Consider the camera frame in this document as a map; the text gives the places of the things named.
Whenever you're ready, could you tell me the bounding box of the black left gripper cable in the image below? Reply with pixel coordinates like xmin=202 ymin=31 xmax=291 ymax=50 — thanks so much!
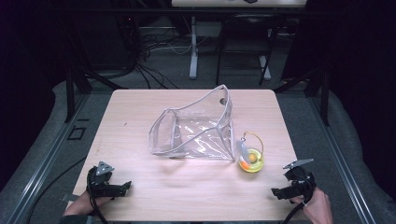
xmin=86 ymin=174 xmax=109 ymax=224

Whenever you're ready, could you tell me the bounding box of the person's left hand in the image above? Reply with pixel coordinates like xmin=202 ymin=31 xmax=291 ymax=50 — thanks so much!
xmin=78 ymin=189 xmax=114 ymax=210

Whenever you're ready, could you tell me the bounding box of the black metal stand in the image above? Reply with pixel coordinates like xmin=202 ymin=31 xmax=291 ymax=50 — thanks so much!
xmin=273 ymin=63 xmax=332 ymax=127
xmin=46 ymin=0 xmax=129 ymax=124

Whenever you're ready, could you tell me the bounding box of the clear plastic bag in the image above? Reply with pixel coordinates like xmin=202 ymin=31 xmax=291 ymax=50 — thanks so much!
xmin=147 ymin=83 xmax=236 ymax=162

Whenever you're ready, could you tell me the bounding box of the person's dark sleeve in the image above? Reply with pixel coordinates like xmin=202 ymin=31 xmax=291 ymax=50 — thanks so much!
xmin=58 ymin=214 xmax=96 ymax=224

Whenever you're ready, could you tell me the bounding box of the person's right hand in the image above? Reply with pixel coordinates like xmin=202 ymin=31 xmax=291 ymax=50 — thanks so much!
xmin=290 ymin=186 xmax=334 ymax=224

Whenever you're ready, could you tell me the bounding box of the tangle of floor cables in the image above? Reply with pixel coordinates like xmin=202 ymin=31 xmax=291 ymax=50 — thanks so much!
xmin=132 ymin=26 xmax=208 ymax=91

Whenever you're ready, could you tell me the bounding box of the yellow round toy with ring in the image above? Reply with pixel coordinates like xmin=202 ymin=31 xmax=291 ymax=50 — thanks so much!
xmin=236 ymin=131 xmax=266 ymax=175

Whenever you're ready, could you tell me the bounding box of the black floor cable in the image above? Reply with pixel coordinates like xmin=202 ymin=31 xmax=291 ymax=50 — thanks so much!
xmin=25 ymin=156 xmax=88 ymax=224

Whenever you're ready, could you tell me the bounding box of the aluminium floor rail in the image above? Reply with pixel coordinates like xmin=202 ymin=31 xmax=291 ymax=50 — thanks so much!
xmin=306 ymin=92 xmax=377 ymax=224
xmin=6 ymin=92 xmax=92 ymax=224

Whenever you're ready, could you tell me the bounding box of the black chair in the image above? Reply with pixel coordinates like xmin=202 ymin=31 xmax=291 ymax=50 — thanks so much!
xmin=215 ymin=13 xmax=279 ymax=87

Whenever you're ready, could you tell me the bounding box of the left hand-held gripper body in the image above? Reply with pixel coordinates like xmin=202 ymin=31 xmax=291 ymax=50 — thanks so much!
xmin=86 ymin=161 xmax=125 ymax=199

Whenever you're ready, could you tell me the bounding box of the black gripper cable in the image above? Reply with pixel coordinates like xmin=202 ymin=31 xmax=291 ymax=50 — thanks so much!
xmin=280 ymin=175 xmax=316 ymax=224
xmin=86 ymin=174 xmax=109 ymax=224

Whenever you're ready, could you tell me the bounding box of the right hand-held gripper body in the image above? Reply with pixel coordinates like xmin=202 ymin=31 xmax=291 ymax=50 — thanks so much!
xmin=282 ymin=158 xmax=318 ymax=200

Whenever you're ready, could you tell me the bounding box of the white desk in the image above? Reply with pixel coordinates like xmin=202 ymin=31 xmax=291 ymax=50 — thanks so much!
xmin=170 ymin=0 xmax=308 ymax=82

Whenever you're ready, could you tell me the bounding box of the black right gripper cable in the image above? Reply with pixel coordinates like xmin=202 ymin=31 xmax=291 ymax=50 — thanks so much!
xmin=280 ymin=175 xmax=316 ymax=224

